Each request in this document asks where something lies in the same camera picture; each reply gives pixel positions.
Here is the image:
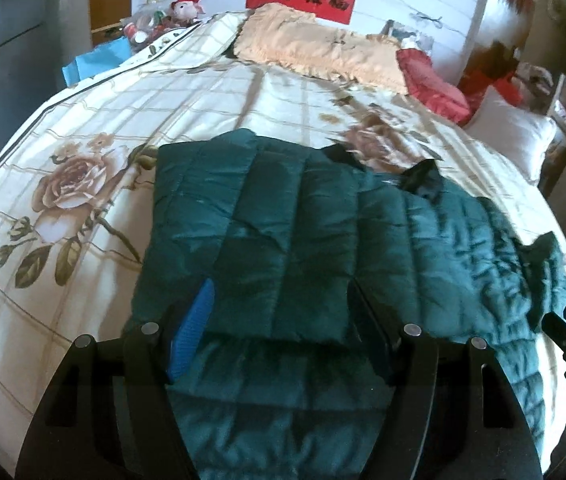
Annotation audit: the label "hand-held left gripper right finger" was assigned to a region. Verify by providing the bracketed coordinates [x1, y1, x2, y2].
[349, 284, 544, 480]

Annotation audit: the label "plush toy with red hat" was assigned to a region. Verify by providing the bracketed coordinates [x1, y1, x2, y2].
[170, 0, 206, 26]

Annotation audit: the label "peach ruffled pillow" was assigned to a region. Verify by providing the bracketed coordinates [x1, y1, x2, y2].
[233, 2, 411, 96]

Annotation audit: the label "wall pictures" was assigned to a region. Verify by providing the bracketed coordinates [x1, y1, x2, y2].
[385, 10, 444, 53]

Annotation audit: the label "white satin pillow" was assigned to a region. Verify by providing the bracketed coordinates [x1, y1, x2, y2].
[463, 85, 558, 183]

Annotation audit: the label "blue cloth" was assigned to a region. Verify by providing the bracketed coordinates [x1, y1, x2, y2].
[62, 39, 131, 86]

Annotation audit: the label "grey cabinet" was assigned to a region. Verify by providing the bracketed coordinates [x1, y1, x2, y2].
[0, 0, 71, 111]

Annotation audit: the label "red ruffled pillow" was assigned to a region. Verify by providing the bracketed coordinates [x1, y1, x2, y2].
[395, 47, 474, 126]

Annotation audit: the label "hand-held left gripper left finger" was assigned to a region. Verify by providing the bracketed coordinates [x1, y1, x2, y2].
[15, 279, 216, 480]

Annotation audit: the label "floral checked bedspread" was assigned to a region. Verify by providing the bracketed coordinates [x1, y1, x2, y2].
[0, 10, 566, 480]

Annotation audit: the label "red garment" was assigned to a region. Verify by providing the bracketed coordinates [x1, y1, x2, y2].
[463, 42, 524, 107]

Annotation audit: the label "teal quilted jacket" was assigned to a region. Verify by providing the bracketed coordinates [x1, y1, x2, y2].
[130, 129, 566, 480]

